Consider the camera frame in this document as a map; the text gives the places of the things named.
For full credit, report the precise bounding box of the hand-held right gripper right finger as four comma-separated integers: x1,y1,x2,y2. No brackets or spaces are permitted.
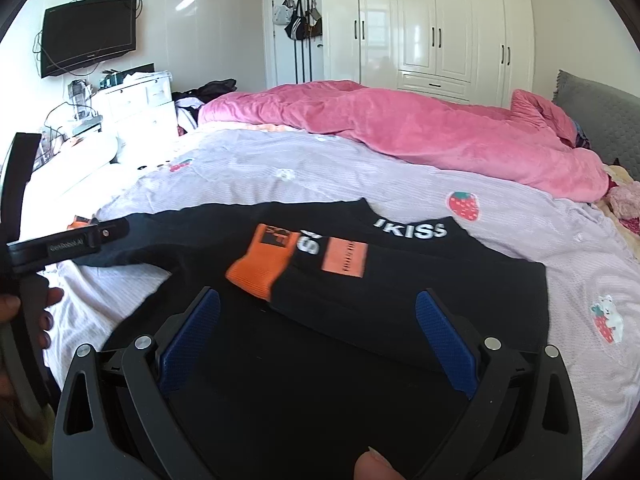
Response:
415,287,583,480

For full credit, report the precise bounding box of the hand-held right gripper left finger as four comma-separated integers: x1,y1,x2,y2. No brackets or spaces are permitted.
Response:
52,287,221,480

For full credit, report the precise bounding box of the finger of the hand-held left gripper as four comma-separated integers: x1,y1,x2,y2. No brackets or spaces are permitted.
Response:
7,220,131,273

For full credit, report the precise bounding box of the black shirt with orange patches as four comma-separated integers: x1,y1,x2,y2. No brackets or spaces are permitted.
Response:
70,199,551,480

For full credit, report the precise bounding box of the dark clothes pile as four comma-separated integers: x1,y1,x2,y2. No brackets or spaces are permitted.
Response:
172,78,238,111

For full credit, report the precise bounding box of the person's left hand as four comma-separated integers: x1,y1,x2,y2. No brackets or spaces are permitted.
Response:
0,286,65,351

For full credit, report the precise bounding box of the person's right hand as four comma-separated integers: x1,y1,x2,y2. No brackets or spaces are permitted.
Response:
354,449,401,480

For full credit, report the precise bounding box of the white oval board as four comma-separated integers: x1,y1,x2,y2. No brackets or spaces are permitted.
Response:
62,132,119,166

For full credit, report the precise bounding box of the white drawer chest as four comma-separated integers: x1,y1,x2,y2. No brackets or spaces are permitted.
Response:
92,71,178,161

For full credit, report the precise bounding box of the black box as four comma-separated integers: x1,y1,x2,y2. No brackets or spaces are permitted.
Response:
101,63,156,88

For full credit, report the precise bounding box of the white garment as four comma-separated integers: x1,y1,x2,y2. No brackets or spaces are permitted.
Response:
175,99,206,136

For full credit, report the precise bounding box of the lilac strawberry-print bed sheet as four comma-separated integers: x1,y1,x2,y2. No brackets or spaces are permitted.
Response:
20,127,640,466

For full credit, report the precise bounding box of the pink plush cloth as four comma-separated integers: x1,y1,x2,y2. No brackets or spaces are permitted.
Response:
605,182,640,236

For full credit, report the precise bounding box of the pink duvet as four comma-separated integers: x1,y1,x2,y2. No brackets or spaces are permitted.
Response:
197,80,611,201

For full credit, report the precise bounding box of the yellow cloth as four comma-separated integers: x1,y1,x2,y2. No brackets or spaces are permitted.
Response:
602,162,633,196

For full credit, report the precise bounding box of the grey quilted headboard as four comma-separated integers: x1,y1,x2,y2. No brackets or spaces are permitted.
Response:
550,70,640,181

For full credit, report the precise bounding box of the white door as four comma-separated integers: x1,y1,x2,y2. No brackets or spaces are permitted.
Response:
265,0,326,88

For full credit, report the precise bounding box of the black striped hanging bag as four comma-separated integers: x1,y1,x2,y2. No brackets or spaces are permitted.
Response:
285,0,308,42

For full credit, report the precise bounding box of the white wardrobe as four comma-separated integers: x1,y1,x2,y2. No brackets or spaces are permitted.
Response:
240,0,536,108

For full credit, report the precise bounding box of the brown hanging bag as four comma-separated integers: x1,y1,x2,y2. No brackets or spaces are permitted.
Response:
305,0,324,38

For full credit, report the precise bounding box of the black wall television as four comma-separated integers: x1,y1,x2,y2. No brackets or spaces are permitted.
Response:
41,0,138,79

